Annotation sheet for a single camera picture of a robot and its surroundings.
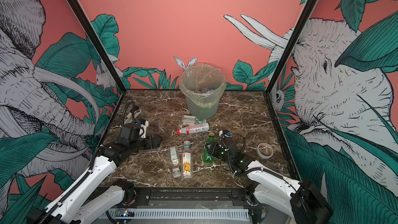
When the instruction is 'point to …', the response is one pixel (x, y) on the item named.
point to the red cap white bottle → (193, 128)
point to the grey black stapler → (133, 112)
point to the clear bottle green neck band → (192, 120)
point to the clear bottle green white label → (174, 158)
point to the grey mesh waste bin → (198, 111)
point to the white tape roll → (265, 150)
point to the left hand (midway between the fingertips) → (155, 136)
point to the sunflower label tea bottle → (187, 160)
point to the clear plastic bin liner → (203, 83)
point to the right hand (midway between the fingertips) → (205, 145)
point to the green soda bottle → (208, 157)
